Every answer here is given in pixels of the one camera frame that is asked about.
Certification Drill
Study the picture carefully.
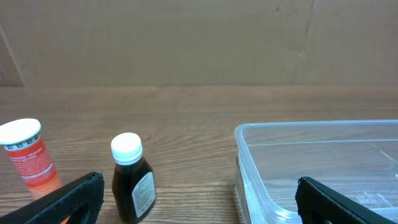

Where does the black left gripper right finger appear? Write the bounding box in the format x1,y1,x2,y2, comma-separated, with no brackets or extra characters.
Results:
295,177,394,224

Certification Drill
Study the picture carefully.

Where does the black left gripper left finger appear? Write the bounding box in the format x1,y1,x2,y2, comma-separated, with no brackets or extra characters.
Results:
1,172,104,224

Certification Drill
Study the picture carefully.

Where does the dark brown syrup bottle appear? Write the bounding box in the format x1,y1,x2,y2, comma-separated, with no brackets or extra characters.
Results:
111,133,156,223

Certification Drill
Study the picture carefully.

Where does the orange tube with white cap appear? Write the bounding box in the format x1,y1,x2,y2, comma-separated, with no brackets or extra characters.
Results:
1,118,63,200

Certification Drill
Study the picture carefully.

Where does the clear plastic container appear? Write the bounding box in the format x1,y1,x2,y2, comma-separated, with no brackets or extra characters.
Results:
234,120,397,223

